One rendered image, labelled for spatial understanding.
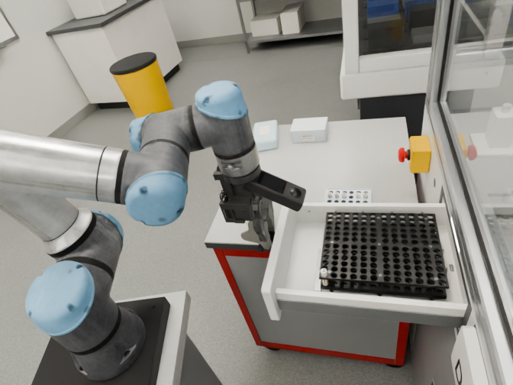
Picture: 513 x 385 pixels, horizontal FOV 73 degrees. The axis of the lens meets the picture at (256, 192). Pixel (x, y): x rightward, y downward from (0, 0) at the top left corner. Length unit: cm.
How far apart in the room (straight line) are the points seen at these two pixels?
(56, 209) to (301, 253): 51
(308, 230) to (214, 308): 104
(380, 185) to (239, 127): 61
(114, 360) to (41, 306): 19
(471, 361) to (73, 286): 64
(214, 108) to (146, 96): 266
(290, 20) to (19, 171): 421
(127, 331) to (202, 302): 107
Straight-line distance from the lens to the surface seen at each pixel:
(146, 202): 45
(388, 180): 109
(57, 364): 94
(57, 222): 76
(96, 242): 78
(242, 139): 57
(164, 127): 55
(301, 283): 76
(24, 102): 406
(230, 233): 101
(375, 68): 139
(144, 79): 314
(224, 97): 53
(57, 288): 73
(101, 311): 74
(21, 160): 50
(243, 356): 165
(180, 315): 89
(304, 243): 83
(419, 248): 74
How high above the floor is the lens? 147
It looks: 40 degrees down
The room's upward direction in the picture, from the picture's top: 16 degrees counter-clockwise
